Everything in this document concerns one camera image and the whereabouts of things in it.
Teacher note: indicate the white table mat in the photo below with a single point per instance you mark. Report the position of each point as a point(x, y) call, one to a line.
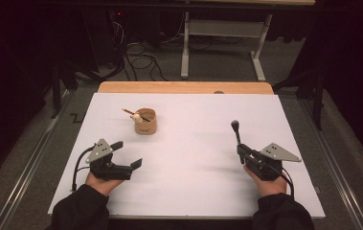
point(185, 191)

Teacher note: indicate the person's right hand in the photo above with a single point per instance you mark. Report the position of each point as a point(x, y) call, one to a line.
point(271, 188)

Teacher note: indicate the metal floor rail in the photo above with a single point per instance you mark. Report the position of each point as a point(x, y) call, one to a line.
point(32, 166)
point(335, 166)

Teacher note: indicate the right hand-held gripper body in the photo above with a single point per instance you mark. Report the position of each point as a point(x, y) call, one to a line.
point(271, 166)

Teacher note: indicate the black computer tower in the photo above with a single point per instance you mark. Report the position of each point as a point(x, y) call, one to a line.
point(105, 35)

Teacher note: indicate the black makeup brush silver ferrule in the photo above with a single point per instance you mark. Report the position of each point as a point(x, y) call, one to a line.
point(235, 125)

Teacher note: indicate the person's left hand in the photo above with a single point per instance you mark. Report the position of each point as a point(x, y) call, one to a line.
point(102, 187)

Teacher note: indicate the white-framed desk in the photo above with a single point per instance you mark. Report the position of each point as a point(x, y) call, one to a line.
point(223, 28)

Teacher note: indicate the thin black calligraphy brush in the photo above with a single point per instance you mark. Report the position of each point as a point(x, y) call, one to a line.
point(128, 111)

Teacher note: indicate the black metal stand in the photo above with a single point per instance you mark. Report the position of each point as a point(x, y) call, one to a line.
point(319, 99)
point(57, 92)

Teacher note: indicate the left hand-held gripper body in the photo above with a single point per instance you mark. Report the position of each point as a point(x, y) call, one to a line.
point(108, 169)

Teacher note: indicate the tan pen holder with bear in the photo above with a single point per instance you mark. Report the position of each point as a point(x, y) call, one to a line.
point(145, 126)

